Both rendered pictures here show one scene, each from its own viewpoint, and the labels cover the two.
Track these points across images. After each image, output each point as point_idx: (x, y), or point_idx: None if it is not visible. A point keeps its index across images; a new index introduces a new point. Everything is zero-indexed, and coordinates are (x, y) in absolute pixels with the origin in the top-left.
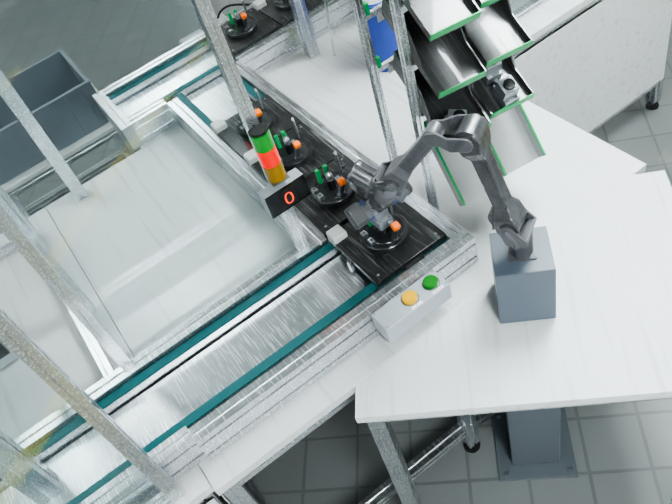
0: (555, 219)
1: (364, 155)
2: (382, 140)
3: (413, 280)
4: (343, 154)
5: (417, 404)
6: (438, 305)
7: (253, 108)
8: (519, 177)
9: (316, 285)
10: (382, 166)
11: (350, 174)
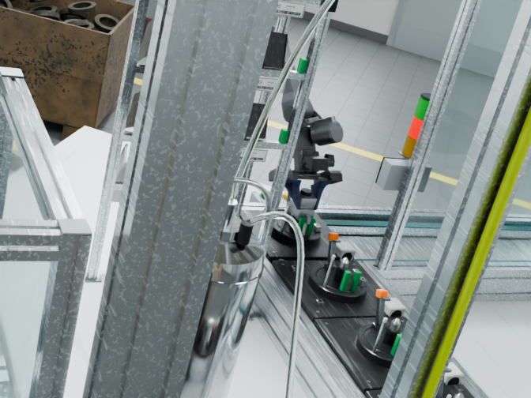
0: (108, 223)
1: (285, 308)
2: (236, 381)
3: (280, 204)
4: (314, 316)
5: None
6: None
7: (435, 80)
8: (105, 262)
9: (370, 258)
10: (308, 118)
11: (340, 125)
